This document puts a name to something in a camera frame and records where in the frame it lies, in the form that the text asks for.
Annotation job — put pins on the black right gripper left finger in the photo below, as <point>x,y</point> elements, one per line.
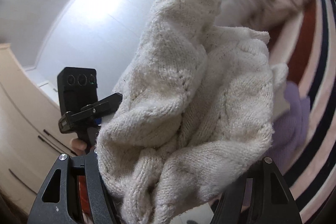
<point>58,200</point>

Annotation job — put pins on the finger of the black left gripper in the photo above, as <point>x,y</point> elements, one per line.
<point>98,121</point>

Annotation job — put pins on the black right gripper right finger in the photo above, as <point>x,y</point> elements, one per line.
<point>271,199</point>

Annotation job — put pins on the cream knitted sweater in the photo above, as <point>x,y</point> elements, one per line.
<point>196,112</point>

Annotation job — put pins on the person's left hand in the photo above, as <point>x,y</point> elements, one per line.
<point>78,146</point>

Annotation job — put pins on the beige wardrobe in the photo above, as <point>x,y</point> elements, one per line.
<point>30,137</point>

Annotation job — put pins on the purple knitted sweater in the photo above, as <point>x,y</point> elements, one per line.
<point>290,128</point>

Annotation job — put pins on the striped bed blanket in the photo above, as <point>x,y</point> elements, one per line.
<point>306,42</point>

